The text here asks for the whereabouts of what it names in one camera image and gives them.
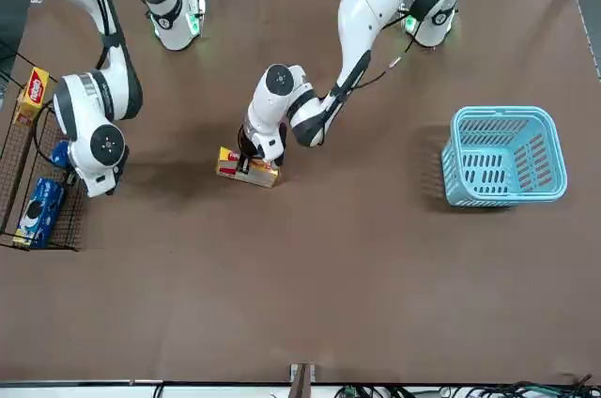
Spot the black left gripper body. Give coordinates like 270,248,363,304
237,124,258,160

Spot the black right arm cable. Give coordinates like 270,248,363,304
72,0,124,71

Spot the light blue plastic basket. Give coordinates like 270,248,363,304
440,105,569,208

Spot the yellow wafer box red logo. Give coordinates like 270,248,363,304
215,145,280,190

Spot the black cable silver connector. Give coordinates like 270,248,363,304
357,8,415,90

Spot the yellow nabati wafer box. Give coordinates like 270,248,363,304
12,66,53,128

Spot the blue oreo cookie box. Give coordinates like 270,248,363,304
12,176,67,250
49,139,72,170

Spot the black wire shelf rack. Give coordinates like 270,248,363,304
0,53,91,253

